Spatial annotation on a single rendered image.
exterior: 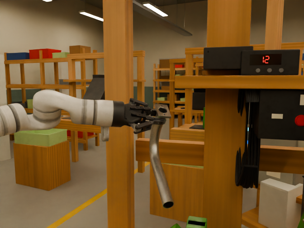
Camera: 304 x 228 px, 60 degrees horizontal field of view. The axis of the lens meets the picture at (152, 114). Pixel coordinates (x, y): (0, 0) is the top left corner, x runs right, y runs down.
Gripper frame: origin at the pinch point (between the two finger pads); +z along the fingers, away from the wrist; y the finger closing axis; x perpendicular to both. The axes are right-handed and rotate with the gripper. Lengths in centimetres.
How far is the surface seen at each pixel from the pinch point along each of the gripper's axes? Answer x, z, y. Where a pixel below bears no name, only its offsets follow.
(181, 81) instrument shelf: -8.2, 7.0, 8.1
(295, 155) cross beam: 8, 54, -7
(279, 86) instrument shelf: -17.4, 31.1, -3.5
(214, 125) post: 5.9, 23.6, 4.2
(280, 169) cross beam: 15, 50, -8
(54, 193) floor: 285, -39, 154
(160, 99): 569, 324, 757
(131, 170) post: 38.2, 0.7, 8.6
